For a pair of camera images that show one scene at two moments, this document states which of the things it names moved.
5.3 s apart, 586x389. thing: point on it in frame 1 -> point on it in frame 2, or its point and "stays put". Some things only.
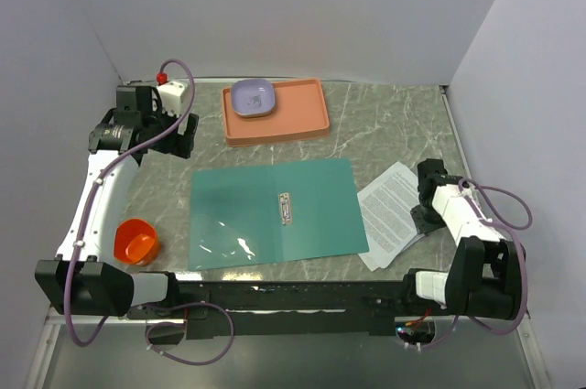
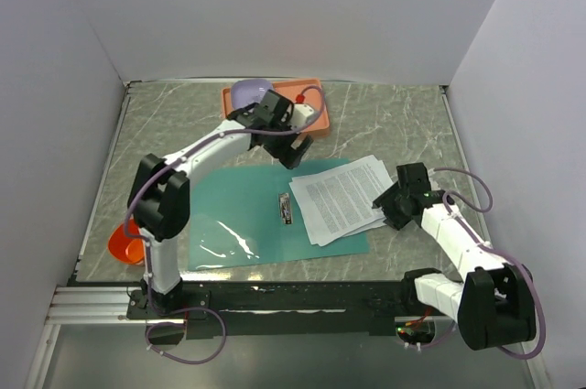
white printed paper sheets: x=386 y=206 -> x=337 y=201
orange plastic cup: x=135 y=242 stays put
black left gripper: x=179 y=145 -> x=288 y=156
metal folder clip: x=286 y=210 stays put
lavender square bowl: x=252 y=97 stays put
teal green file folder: x=234 y=216 stays put
